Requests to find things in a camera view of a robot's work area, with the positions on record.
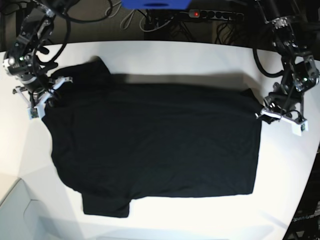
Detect white cable loop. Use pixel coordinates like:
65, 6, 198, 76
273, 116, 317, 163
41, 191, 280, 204
104, 4, 141, 30

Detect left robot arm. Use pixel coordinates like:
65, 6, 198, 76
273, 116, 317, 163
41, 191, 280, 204
252, 0, 320, 125

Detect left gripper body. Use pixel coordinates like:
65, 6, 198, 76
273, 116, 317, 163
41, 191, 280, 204
255, 90, 307, 125

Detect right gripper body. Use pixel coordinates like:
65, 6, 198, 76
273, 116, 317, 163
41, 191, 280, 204
12, 76, 73, 113

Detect blue box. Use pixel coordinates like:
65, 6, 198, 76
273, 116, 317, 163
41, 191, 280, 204
121, 0, 191, 10

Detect black t-shirt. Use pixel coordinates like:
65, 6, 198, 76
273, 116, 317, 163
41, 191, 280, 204
42, 60, 262, 218

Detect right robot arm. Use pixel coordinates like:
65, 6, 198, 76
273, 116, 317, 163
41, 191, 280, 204
3, 0, 74, 119

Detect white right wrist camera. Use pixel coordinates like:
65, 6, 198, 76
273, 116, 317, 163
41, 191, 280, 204
27, 104, 46, 120

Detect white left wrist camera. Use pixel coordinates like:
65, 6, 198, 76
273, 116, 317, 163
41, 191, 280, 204
291, 120, 309, 137

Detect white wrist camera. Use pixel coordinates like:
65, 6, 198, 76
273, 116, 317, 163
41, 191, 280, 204
291, 120, 309, 137
27, 104, 46, 120

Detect black power strip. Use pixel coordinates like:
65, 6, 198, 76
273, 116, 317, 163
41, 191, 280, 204
188, 9, 245, 21

